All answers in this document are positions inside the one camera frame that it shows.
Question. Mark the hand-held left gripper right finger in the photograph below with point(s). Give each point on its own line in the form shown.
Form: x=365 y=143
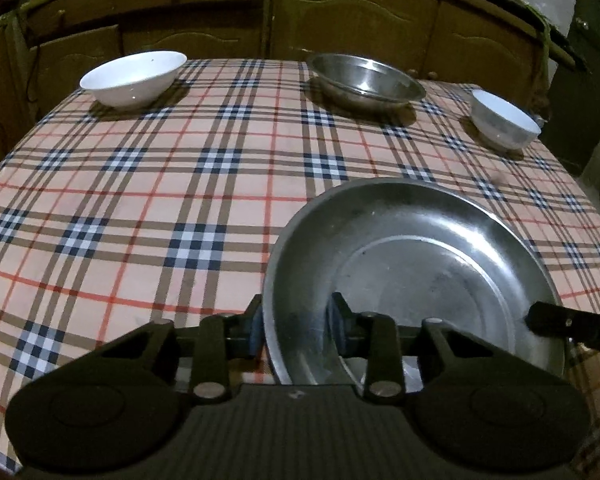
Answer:
x=340 y=325

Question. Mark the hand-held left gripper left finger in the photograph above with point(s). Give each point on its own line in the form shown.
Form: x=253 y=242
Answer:
x=255 y=332

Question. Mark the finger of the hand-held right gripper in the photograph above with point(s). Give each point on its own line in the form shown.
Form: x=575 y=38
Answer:
x=550 y=321

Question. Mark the round steel plate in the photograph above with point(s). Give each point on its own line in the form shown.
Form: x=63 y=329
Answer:
x=430 y=260

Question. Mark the deep white bowl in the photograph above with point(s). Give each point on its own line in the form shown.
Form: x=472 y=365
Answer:
x=500 y=120

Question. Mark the steel bowl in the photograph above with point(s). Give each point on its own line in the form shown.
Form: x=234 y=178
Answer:
x=365 y=82

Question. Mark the shallow white bowl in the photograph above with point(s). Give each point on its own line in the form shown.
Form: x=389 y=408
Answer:
x=130 y=77

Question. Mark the plaid tablecloth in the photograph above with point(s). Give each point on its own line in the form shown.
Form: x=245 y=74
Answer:
x=130 y=210

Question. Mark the dark green door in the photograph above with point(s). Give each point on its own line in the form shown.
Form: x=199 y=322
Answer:
x=585 y=60

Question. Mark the wooden kitchen cabinet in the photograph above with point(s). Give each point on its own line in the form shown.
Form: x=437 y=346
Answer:
x=360 y=20

